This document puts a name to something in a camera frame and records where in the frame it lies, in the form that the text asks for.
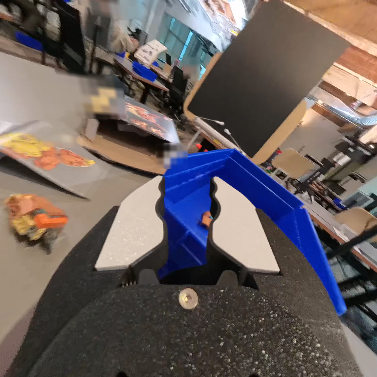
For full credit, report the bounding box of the printed instruction booklet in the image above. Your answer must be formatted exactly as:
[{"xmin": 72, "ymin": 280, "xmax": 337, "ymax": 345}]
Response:
[{"xmin": 0, "ymin": 120, "xmax": 111, "ymax": 199}]

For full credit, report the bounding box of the printed cardboard box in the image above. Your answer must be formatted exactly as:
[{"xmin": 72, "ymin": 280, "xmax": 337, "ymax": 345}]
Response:
[{"xmin": 76, "ymin": 94, "xmax": 182, "ymax": 176}]

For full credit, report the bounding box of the white sign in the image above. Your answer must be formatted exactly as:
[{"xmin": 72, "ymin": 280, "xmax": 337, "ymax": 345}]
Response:
[{"xmin": 135, "ymin": 39, "xmax": 168, "ymax": 66}]

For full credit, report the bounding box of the white cable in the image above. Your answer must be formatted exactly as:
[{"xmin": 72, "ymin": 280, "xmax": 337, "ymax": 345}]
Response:
[{"xmin": 198, "ymin": 117, "xmax": 245, "ymax": 151}]

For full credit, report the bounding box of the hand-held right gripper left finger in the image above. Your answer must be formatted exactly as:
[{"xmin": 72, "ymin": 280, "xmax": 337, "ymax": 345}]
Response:
[{"xmin": 96, "ymin": 176, "xmax": 165, "ymax": 271}]

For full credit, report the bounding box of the black office chair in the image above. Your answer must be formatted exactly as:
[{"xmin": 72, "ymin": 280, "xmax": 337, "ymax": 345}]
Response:
[{"xmin": 56, "ymin": 3, "xmax": 89, "ymax": 74}]

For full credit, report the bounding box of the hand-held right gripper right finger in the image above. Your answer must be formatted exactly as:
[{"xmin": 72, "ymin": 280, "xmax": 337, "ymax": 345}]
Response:
[{"xmin": 209, "ymin": 176, "xmax": 280, "ymax": 274}]

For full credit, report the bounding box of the stack of blue plastic bins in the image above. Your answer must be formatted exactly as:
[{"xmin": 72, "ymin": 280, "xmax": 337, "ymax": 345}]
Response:
[{"xmin": 156, "ymin": 149, "xmax": 348, "ymax": 316}]

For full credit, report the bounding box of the black board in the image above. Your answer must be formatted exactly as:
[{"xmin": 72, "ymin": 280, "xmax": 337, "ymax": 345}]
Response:
[{"xmin": 184, "ymin": 0, "xmax": 352, "ymax": 158}]

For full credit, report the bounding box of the small blue bin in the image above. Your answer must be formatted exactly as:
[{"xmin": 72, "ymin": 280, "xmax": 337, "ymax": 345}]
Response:
[
  {"xmin": 15, "ymin": 31, "xmax": 46, "ymax": 52},
  {"xmin": 131, "ymin": 62, "xmax": 159, "ymax": 83}
]

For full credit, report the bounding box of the brown toy brick model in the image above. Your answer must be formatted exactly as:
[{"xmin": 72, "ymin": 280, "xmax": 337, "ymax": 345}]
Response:
[{"xmin": 3, "ymin": 193, "xmax": 70, "ymax": 254}]

